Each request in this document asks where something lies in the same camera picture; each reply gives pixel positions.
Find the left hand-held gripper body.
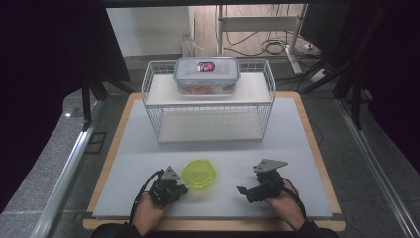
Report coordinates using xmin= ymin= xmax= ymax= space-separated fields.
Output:
xmin=148 ymin=166 xmax=183 ymax=208

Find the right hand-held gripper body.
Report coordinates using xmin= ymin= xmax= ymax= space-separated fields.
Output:
xmin=246 ymin=159 xmax=288 ymax=203

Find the green round lidded container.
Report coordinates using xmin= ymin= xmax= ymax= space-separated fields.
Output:
xmin=180 ymin=158 xmax=218 ymax=190

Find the white wire shelf rack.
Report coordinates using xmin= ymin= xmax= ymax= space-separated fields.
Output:
xmin=141 ymin=59 xmax=276 ymax=144

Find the clear rectangular food container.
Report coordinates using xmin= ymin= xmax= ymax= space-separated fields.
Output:
xmin=172 ymin=56 xmax=241 ymax=97

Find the person's left hand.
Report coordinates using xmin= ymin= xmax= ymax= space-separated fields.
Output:
xmin=133 ymin=192 xmax=173 ymax=234

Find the pale grey table mat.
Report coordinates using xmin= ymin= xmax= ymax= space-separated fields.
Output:
xmin=92 ymin=97 xmax=333 ymax=219

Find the white power strip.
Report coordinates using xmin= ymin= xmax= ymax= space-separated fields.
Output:
xmin=309 ymin=68 xmax=329 ymax=84

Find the black metal stand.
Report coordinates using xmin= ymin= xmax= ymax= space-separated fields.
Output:
xmin=333 ymin=65 xmax=371 ymax=131
xmin=81 ymin=70 xmax=134 ymax=129

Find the clear plastic bottle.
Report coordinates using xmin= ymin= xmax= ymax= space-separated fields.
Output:
xmin=181 ymin=32 xmax=205 ymax=60

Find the dark curtain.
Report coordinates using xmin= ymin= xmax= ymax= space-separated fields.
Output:
xmin=0 ymin=0 xmax=131 ymax=214
xmin=301 ymin=0 xmax=420 ymax=167

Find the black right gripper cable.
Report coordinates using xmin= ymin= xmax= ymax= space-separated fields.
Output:
xmin=281 ymin=178 xmax=309 ymax=220

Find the black floor frame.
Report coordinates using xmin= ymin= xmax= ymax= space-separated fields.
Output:
xmin=84 ymin=131 xmax=108 ymax=155

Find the aluminium rail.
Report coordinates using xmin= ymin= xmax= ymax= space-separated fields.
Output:
xmin=335 ymin=98 xmax=420 ymax=238
xmin=31 ymin=100 xmax=104 ymax=238

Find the tangle of black floor cables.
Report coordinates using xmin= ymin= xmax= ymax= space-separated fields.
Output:
xmin=224 ymin=29 xmax=320 ymax=58

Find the white metal desk frame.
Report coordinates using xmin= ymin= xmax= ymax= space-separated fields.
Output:
xmin=216 ymin=3 xmax=305 ymax=75

